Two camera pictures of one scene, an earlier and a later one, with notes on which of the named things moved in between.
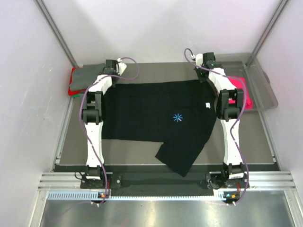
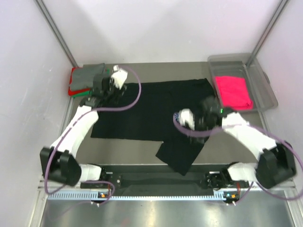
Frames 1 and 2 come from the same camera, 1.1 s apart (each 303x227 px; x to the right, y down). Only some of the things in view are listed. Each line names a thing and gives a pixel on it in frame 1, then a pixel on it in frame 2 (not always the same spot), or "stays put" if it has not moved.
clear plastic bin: x=262 y=94 stays put
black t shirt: x=182 y=114 stays put
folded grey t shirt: x=82 y=78 stays put
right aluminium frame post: x=282 y=5 stays put
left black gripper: x=115 y=82 -> x=119 y=93
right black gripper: x=200 y=79 -> x=198 y=139
